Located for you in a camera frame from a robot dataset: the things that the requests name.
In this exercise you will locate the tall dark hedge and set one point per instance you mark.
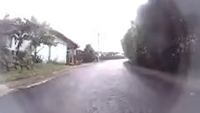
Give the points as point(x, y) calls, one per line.
point(167, 35)

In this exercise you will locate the grey asphalt road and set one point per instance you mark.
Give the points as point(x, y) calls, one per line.
point(100, 89)

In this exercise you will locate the pole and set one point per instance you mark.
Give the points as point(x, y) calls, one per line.
point(98, 47)

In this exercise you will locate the pale concrete kerb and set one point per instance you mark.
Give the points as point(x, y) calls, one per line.
point(36, 83)

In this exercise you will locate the grass verge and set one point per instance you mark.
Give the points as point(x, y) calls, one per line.
point(29, 73)

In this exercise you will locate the dark low hedge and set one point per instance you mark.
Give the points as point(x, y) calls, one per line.
point(91, 54)

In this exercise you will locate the white house with dark roof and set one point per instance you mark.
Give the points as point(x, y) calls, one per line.
point(57, 50)

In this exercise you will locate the row of trees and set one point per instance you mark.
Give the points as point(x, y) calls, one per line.
point(23, 40)

